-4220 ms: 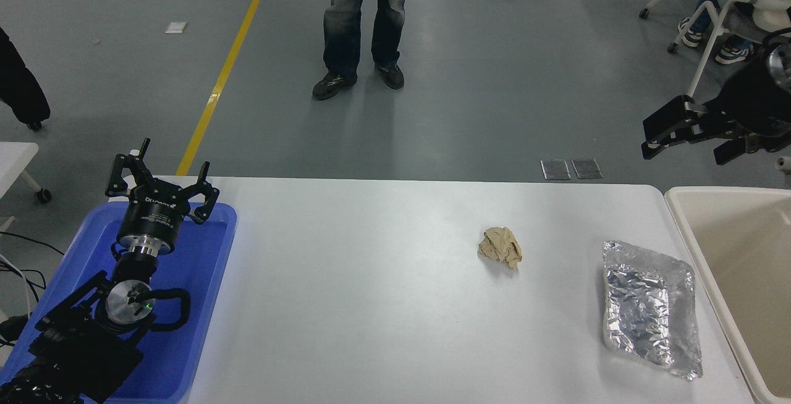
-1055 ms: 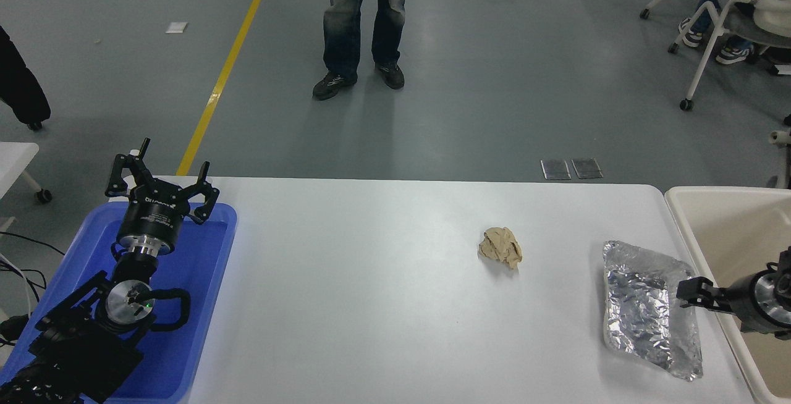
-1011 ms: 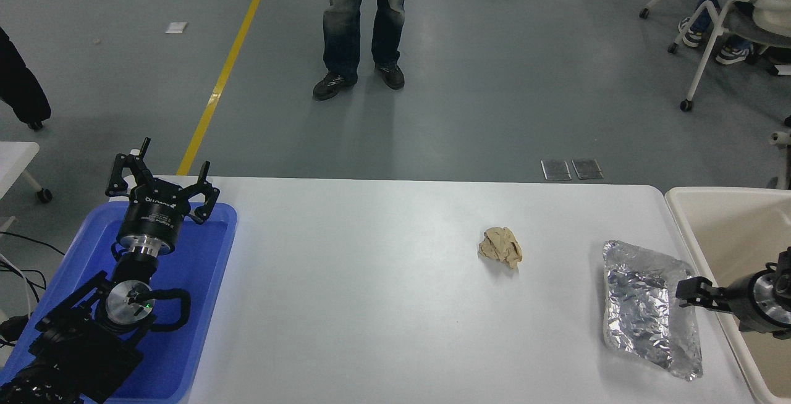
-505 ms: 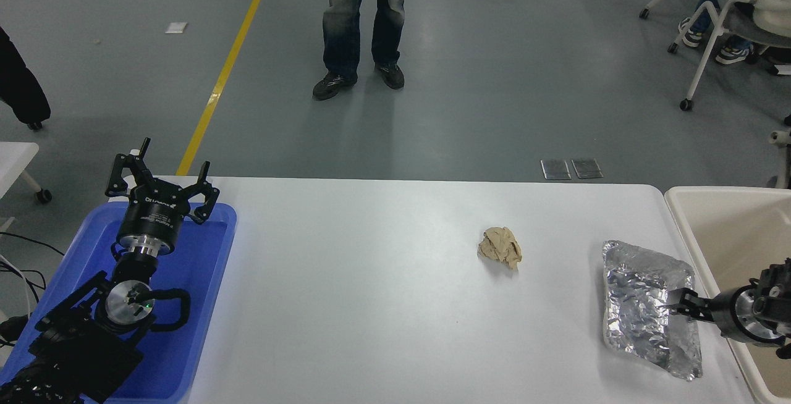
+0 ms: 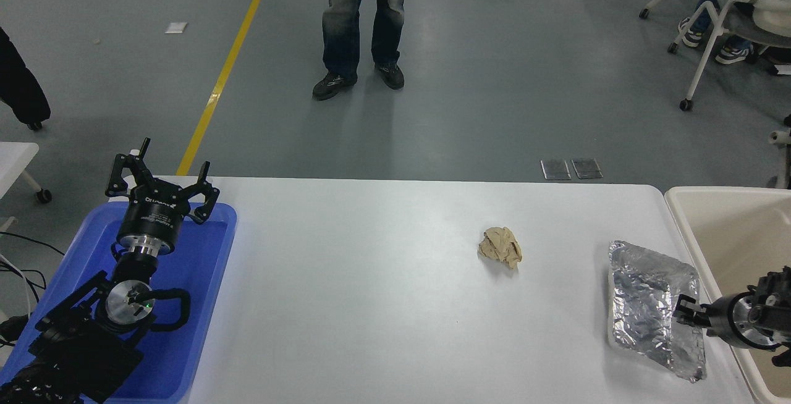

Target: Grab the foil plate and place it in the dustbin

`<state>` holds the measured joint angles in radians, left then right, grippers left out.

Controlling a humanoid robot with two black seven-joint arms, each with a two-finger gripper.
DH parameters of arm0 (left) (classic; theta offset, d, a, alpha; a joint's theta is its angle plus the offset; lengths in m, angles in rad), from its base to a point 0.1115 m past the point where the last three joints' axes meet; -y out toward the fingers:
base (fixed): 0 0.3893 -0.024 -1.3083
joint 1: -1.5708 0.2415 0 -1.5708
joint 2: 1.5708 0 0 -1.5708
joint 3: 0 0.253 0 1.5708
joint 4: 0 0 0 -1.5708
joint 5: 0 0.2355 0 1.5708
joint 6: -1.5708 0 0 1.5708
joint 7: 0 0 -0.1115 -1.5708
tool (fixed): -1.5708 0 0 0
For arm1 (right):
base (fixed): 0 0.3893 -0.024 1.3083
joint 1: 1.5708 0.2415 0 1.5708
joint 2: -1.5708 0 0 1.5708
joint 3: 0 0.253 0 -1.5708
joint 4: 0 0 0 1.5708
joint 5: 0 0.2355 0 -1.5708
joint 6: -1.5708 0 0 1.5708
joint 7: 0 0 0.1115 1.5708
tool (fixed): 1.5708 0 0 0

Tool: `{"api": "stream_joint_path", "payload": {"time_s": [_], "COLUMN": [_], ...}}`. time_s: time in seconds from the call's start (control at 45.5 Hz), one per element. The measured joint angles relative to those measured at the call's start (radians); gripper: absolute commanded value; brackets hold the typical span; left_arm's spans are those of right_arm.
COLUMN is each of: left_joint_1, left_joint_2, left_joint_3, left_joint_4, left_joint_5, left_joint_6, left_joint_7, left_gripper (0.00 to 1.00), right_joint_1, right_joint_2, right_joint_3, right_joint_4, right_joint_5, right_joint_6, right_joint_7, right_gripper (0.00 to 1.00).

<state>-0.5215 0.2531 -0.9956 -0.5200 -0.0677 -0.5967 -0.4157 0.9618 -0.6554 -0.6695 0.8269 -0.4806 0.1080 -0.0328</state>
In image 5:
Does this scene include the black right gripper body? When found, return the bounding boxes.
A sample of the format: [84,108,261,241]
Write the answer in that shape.
[706,294,742,347]

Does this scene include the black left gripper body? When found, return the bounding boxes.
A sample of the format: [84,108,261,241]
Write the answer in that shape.
[116,185,189,246]

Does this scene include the foil plate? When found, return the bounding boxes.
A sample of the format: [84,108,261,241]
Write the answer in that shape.
[608,240,707,384]

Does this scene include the metal floor plate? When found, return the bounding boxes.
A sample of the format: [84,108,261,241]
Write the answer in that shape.
[572,158,604,179]
[541,159,572,180]

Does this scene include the large pale bin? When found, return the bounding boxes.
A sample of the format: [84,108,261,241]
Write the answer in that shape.
[664,186,791,404]

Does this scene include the blue plastic tray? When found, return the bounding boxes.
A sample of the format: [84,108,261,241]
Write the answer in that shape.
[0,201,238,404]

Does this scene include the white side table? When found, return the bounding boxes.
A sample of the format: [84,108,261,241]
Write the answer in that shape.
[0,142,53,232]

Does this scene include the person at table edge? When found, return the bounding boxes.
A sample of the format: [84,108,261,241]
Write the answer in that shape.
[0,26,51,125]

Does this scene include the white chair base part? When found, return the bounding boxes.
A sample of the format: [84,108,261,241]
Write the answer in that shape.
[768,129,791,190]

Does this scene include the crumpled tan paper ball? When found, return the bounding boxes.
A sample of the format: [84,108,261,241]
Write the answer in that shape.
[478,226,523,271]

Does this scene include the standing person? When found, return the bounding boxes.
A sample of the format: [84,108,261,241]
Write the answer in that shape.
[311,0,412,101]

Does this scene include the white office chair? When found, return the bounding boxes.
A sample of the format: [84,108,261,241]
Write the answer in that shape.
[667,0,791,112]

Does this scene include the seated person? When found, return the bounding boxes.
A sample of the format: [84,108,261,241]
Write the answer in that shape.
[678,0,791,65]

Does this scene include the black cable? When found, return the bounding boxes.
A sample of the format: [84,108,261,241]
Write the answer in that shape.
[0,231,66,297]

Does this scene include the white cable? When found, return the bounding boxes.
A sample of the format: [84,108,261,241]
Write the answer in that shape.
[0,253,33,319]

